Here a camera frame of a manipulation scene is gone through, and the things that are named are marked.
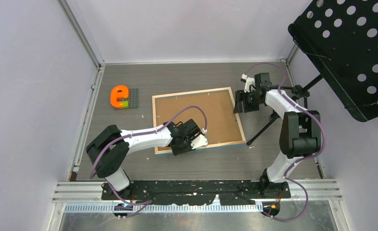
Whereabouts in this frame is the orange horseshoe toy block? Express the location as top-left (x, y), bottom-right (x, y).
top-left (110, 85), bottom-right (130, 109)

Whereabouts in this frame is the brown backing board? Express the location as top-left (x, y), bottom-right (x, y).
top-left (155, 90), bottom-right (243, 151)

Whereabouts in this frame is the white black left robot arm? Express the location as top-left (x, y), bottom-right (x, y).
top-left (86, 119), bottom-right (209, 199)

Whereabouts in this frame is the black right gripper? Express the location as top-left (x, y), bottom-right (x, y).
top-left (234, 89), bottom-right (263, 114)

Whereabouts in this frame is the black music stand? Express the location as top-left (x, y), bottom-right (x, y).
top-left (247, 0), bottom-right (378, 146)

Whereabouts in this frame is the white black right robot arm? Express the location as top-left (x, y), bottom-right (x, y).
top-left (233, 73), bottom-right (323, 198)

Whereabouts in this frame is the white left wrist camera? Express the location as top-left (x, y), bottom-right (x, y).
top-left (190, 128), bottom-right (209, 150)

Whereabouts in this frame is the aluminium front rail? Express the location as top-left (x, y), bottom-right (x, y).
top-left (53, 179), bottom-right (342, 213)

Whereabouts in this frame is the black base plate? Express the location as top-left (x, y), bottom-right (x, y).
top-left (102, 180), bottom-right (291, 205)

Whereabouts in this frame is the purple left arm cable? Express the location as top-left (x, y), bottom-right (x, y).
top-left (88, 105), bottom-right (209, 219)

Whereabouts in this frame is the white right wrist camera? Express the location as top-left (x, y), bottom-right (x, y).
top-left (240, 74), bottom-right (256, 93)

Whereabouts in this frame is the grey building block plate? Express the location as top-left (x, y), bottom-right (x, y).
top-left (118, 88), bottom-right (139, 110)

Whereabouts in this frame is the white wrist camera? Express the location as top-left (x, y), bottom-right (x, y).
top-left (240, 74), bottom-right (256, 93)
top-left (190, 128), bottom-right (209, 150)

